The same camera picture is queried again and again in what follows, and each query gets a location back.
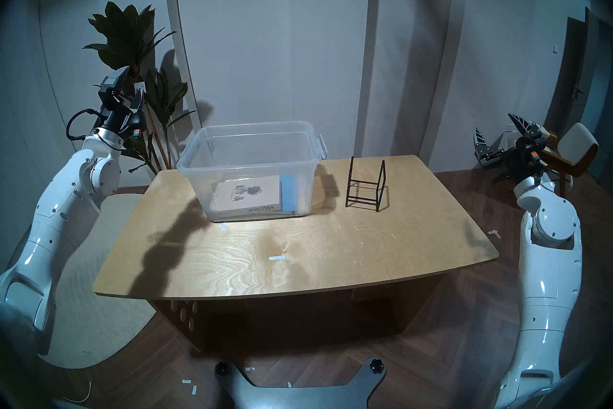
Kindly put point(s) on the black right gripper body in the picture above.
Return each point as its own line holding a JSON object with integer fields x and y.
{"x": 522, "y": 156}

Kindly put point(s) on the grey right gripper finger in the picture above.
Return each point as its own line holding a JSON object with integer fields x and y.
{"x": 480, "y": 142}
{"x": 529, "y": 127}

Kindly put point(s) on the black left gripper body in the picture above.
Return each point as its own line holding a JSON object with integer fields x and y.
{"x": 119, "y": 118}

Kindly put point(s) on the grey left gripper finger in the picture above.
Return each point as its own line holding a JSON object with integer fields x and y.
{"x": 115, "y": 80}
{"x": 140, "y": 103}

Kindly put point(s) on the white Welcome book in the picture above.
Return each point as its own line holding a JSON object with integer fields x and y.
{"x": 244, "y": 195}

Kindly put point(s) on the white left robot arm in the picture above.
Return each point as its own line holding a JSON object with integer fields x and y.
{"x": 57, "y": 221}

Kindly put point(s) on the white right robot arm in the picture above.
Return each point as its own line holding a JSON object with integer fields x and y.
{"x": 550, "y": 269}

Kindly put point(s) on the clear plastic storage box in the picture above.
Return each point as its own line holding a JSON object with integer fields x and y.
{"x": 249, "y": 149}

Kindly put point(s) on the white plant tag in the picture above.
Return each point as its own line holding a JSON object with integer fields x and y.
{"x": 140, "y": 88}

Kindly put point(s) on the dark green potted plant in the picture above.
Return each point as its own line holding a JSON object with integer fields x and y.
{"x": 127, "y": 34}

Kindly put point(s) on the white wooden armchair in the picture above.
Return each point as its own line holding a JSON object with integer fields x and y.
{"x": 577, "y": 144}

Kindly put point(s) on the dark grey door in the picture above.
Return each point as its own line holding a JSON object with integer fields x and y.
{"x": 574, "y": 87}

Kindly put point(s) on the white cross floor tape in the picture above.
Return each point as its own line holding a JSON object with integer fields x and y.
{"x": 493, "y": 233}

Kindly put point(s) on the round beige rug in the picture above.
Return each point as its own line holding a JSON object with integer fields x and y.
{"x": 91, "y": 317}

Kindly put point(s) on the black base knob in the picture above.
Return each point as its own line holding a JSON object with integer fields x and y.
{"x": 377, "y": 366}
{"x": 221, "y": 368}

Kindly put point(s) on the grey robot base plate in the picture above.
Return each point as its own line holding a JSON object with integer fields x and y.
{"x": 301, "y": 396}

